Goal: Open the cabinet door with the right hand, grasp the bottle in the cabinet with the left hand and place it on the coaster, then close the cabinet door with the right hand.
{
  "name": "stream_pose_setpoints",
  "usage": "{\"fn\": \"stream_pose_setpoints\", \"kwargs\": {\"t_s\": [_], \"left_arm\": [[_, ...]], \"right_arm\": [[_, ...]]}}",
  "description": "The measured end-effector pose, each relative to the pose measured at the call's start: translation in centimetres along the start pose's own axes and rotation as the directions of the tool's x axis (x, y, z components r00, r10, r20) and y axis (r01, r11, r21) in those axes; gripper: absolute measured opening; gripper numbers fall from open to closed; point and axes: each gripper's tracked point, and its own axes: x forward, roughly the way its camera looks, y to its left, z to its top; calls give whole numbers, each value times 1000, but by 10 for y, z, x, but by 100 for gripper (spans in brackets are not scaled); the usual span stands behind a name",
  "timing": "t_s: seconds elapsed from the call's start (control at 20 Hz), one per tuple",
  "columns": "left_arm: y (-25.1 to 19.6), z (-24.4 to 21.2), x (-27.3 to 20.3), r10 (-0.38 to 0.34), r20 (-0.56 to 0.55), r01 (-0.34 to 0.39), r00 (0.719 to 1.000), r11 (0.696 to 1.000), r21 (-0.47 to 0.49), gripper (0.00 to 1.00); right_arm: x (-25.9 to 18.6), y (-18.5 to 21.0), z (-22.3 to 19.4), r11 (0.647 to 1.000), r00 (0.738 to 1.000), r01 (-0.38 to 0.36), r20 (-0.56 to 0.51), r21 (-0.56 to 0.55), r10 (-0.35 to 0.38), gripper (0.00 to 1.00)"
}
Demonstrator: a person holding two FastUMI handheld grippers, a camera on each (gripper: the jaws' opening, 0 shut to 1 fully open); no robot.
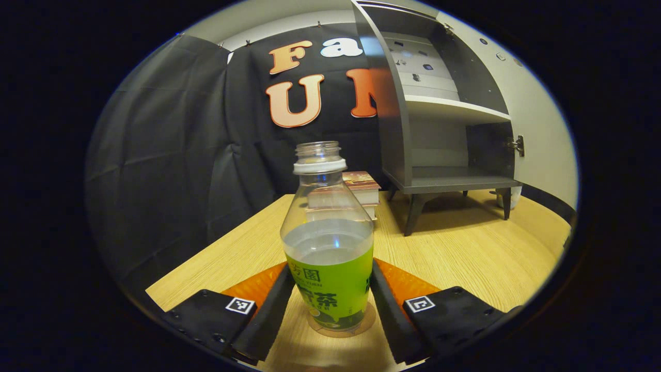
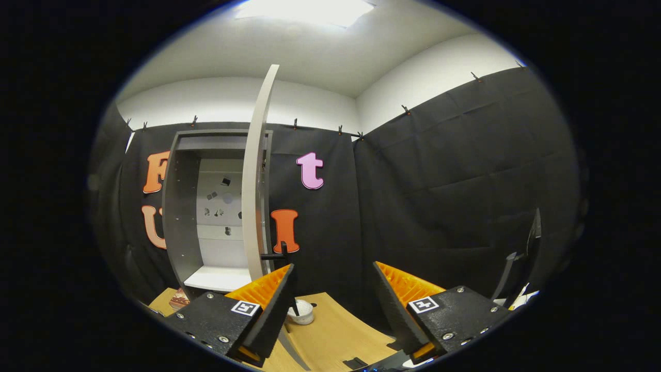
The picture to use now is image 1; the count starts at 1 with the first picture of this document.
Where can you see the brown cover book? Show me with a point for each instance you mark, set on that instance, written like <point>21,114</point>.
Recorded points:
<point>364,183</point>

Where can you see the black backdrop cloth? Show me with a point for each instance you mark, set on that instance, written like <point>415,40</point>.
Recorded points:
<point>170,155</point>

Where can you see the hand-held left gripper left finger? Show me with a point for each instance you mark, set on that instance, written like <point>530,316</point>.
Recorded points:
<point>268,315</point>

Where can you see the green label plastic bottle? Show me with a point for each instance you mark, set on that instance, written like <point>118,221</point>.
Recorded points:
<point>330,279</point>

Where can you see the grey cabinet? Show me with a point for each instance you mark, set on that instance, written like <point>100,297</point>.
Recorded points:
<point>397,129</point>

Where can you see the white round lidded bowl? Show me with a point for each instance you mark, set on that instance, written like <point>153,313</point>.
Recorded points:
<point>517,196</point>

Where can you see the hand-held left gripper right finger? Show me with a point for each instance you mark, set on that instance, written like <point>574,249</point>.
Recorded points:
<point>392,320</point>

